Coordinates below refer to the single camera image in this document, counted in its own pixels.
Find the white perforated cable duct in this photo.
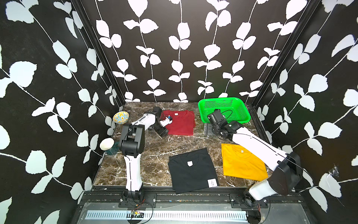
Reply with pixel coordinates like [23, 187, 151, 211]
[84, 210, 248, 222]

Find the red t-shirt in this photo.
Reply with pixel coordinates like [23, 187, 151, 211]
[163, 110, 195, 136]

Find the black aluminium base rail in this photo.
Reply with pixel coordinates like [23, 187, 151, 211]
[76, 186, 307, 212]

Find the dark green mug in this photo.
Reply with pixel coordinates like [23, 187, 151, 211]
[100, 138, 120, 155]

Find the yellow t-shirt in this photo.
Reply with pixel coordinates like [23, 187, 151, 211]
[222, 144, 268, 181]

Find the yellow blue patterned bowl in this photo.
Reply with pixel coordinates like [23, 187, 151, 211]
[112, 111, 129, 125]

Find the black t-shirt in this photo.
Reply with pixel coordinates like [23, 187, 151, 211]
[168, 148, 219, 194]

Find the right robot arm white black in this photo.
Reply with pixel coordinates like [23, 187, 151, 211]
[208, 109, 303, 207]

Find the green plastic basket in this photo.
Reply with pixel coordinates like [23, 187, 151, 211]
[198, 97, 251, 124]

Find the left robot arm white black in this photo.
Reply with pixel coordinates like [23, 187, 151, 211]
[119, 107, 168, 203]

